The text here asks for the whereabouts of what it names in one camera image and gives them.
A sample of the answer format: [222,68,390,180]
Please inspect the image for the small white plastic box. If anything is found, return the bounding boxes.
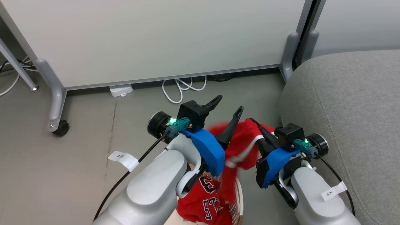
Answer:
[109,84,133,97]

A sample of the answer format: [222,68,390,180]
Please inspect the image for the coiled white cable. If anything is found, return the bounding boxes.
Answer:
[162,76,207,104]

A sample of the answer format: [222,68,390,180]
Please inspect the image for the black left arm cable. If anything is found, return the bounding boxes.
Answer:
[93,117,191,221]

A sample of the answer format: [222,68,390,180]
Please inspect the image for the white partition panel grey frame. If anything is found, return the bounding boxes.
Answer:
[0,0,313,91]
[312,0,400,58]

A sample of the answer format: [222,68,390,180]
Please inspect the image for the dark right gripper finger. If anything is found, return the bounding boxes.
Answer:
[257,139,273,157]
[249,118,278,145]

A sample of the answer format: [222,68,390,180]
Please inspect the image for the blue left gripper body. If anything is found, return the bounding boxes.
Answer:
[182,127,226,177]

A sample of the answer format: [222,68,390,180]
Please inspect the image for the black floor cables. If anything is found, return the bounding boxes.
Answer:
[0,58,32,74]

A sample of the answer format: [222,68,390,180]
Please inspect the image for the cream perforated laundry basket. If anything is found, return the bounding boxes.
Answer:
[164,162,245,225]

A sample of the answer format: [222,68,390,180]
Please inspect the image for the black cable under partition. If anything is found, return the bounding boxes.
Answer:
[208,73,235,82]

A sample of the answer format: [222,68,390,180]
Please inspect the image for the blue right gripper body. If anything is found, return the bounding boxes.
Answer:
[256,147,302,189]

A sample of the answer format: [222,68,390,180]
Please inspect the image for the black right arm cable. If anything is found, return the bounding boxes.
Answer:
[294,138,356,216]

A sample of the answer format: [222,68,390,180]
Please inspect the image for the grey partition foot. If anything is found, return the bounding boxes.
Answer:
[280,31,300,83]
[301,30,320,64]
[35,58,68,132]

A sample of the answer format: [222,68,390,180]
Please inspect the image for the white paper cable tag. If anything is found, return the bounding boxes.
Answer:
[321,181,348,202]
[108,151,139,172]

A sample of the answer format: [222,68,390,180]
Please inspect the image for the grey fabric sofa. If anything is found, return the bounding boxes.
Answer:
[278,49,400,225]

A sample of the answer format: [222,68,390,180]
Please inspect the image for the red basketball jersey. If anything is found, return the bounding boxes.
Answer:
[177,118,275,225]

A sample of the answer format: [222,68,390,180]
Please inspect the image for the black caster wheel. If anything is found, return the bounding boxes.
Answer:
[52,120,70,137]

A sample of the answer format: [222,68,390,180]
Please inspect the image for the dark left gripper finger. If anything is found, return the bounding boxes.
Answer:
[216,106,244,150]
[203,95,223,112]

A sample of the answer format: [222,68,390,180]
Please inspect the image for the white floor cables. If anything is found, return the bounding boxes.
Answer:
[0,58,39,97]

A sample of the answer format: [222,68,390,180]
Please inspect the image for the grey metal table leg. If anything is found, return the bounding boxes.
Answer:
[0,37,39,92]

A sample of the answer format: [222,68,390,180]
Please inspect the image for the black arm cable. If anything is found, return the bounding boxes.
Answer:
[93,117,191,221]
[294,138,356,216]

